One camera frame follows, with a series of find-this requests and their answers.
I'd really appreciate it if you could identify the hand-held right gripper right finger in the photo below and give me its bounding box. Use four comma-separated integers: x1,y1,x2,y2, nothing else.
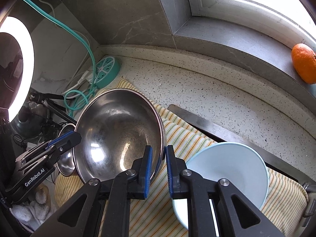
165,145,285,237

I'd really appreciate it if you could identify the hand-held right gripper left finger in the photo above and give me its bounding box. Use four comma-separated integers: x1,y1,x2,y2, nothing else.
51,145,153,237

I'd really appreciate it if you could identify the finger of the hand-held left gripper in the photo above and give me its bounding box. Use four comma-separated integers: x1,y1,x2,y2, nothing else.
48,130,76,149
56,132,82,154

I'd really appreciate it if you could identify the orange steel bowl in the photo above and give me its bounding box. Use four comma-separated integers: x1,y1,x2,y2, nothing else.
56,125,76,177

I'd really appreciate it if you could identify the large stainless steel bowl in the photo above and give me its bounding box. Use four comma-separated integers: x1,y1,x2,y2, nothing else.
73,88,166,184

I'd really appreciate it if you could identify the mint green ceramic bowl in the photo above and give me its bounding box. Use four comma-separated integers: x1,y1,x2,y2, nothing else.
172,142,270,230

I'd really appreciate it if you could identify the person's left hand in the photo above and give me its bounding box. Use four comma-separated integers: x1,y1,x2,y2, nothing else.
11,185,51,230

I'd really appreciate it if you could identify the striped yellow cloth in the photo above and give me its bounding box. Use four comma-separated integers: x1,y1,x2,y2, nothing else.
54,78,309,237

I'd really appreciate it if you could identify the black tripod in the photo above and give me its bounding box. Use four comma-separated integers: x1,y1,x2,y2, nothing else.
29,91,77,124

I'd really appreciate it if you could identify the white power plug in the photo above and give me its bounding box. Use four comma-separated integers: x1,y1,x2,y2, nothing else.
78,71,90,85

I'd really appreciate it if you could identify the teal round power hub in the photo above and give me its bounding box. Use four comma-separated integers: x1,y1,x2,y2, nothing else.
95,56,120,89

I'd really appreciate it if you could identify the orange tangerine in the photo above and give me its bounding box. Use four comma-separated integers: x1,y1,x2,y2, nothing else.
291,43,316,84

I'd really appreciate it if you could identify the window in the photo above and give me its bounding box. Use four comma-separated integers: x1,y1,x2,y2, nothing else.
183,0,316,47

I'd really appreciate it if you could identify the black cable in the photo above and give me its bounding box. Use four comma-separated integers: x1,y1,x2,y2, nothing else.
12,120,65,151

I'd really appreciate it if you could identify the white cable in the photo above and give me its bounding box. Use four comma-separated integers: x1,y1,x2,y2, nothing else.
33,0,92,95

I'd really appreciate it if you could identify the white ring light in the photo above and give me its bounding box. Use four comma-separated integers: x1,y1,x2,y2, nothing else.
0,16,35,124

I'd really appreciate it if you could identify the teal cable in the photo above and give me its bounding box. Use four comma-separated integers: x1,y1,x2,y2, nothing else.
21,0,99,117

